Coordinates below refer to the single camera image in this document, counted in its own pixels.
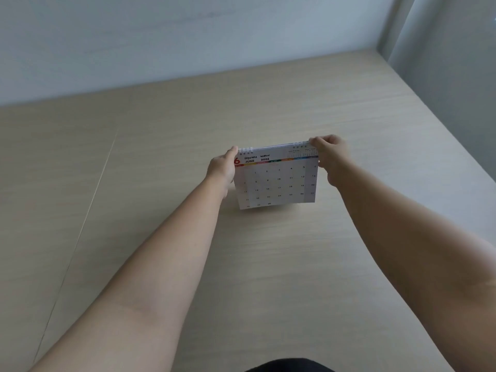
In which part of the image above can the person's left hand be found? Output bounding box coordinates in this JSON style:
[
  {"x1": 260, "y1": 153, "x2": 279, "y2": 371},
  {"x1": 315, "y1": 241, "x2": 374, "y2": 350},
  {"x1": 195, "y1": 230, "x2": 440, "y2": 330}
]
[{"x1": 206, "y1": 146, "x2": 239, "y2": 190}]

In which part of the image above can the person's right hand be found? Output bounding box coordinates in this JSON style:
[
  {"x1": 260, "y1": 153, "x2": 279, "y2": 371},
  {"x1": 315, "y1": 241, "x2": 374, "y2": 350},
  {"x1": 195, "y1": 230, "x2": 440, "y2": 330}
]
[{"x1": 309, "y1": 135, "x2": 351, "y2": 187}]

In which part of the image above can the white spiral desk calendar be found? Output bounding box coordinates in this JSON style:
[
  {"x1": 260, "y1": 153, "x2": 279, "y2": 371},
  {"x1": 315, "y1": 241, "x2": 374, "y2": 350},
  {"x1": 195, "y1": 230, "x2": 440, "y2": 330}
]
[{"x1": 233, "y1": 141, "x2": 319, "y2": 210}]

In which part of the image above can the person's left forearm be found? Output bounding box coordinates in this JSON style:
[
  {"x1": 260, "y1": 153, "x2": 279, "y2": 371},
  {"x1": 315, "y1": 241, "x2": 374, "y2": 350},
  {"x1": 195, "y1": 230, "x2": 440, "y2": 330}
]
[{"x1": 27, "y1": 172, "x2": 230, "y2": 372}]

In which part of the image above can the person's right forearm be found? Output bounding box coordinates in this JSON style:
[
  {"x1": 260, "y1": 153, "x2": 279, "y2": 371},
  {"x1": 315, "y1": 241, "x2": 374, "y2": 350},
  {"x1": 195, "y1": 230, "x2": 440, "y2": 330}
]
[{"x1": 327, "y1": 153, "x2": 496, "y2": 372}]

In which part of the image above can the person's black clothing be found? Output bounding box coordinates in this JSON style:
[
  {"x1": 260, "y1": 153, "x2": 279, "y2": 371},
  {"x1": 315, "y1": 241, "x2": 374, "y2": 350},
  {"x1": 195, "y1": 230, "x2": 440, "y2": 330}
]
[{"x1": 244, "y1": 358, "x2": 336, "y2": 372}]

